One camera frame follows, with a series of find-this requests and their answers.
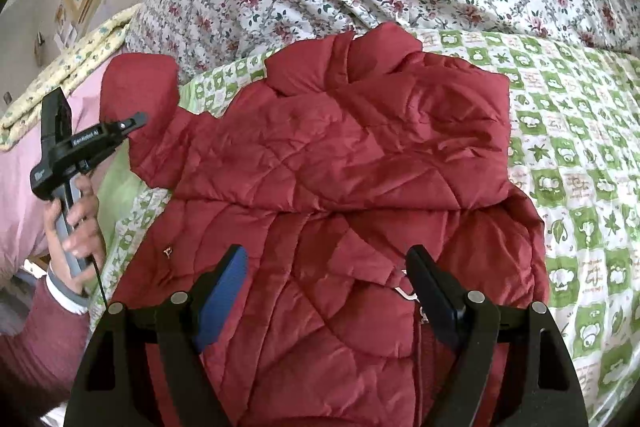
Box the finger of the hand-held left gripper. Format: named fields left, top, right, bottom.
left=100, top=112, right=150, bottom=144

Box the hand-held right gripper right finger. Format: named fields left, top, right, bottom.
left=405, top=245, right=586, bottom=427

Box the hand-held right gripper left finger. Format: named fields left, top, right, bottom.
left=64, top=245, right=249, bottom=427

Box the red puffer jacket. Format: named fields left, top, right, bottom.
left=99, top=22, right=552, bottom=427

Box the person's left forearm maroon sleeve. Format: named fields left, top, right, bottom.
left=0, top=266, right=110, bottom=423

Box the person's left hand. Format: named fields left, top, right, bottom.
left=42, top=184, right=107, bottom=290

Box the pink blanket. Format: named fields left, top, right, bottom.
left=0, top=62, right=123, bottom=269

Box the yellow floral quilt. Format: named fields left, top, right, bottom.
left=0, top=4, right=144, bottom=151

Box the green and white patterned blanket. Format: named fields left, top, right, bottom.
left=87, top=29, right=640, bottom=427

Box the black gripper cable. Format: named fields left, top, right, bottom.
left=88, top=257, right=109, bottom=309

